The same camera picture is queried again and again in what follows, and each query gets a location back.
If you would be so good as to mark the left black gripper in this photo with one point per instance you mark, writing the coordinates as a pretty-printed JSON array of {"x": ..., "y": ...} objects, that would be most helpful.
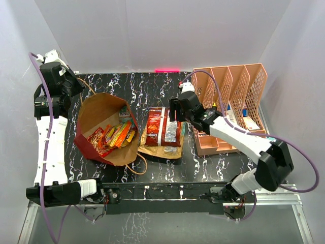
[{"x": 78, "y": 84}]

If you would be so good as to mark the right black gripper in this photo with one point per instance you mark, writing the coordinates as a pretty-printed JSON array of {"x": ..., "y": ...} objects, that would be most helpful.
[{"x": 174, "y": 104}]

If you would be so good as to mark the red doritos bag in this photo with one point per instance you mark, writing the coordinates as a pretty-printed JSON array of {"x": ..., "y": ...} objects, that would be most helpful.
[{"x": 160, "y": 131}]

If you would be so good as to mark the red paper bag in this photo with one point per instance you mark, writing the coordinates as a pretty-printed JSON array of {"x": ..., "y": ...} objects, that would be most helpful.
[{"x": 100, "y": 110}]

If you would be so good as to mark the gold snack bag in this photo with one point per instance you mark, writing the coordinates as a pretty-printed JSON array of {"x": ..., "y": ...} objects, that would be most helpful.
[{"x": 166, "y": 152}]

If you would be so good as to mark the colourful fruit candy bag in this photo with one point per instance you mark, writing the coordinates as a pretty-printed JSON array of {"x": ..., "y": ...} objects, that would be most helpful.
[{"x": 120, "y": 135}]

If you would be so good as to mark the pink plastic desk organizer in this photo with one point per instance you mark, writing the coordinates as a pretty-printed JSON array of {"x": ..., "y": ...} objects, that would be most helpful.
[{"x": 238, "y": 86}]

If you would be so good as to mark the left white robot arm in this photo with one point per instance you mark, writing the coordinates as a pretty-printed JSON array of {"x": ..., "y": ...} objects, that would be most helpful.
[{"x": 52, "y": 100}]

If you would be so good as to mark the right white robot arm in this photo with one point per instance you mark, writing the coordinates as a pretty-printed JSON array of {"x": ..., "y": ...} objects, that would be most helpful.
[{"x": 272, "y": 159}]

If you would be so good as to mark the red peanut snack bag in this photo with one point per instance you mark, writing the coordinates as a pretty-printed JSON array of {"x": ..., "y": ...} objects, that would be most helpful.
[{"x": 96, "y": 140}]

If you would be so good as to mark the pink tape strip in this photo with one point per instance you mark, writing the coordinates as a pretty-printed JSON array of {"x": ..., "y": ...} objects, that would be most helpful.
[{"x": 166, "y": 70}]

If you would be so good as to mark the white label packets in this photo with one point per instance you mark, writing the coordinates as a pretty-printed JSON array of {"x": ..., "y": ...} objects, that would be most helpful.
[{"x": 231, "y": 116}]

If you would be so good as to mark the blue small box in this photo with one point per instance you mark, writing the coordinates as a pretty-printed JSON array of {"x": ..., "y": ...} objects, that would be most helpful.
[{"x": 245, "y": 112}]

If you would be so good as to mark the white red paper box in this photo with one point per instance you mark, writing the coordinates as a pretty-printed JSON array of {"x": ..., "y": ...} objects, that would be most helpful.
[{"x": 250, "y": 124}]

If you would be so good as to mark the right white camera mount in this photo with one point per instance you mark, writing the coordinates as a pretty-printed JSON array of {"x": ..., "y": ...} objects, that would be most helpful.
[{"x": 186, "y": 87}]

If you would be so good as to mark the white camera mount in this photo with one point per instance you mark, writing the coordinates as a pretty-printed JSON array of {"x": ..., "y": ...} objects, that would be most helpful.
[
  {"x": 52, "y": 56},
  {"x": 186, "y": 87}
]

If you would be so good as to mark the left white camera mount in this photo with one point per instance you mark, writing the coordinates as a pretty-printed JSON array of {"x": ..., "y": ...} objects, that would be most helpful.
[{"x": 52, "y": 56}]

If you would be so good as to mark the aluminium front rail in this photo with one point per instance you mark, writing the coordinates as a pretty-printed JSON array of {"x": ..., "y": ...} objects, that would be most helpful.
[{"x": 169, "y": 213}]

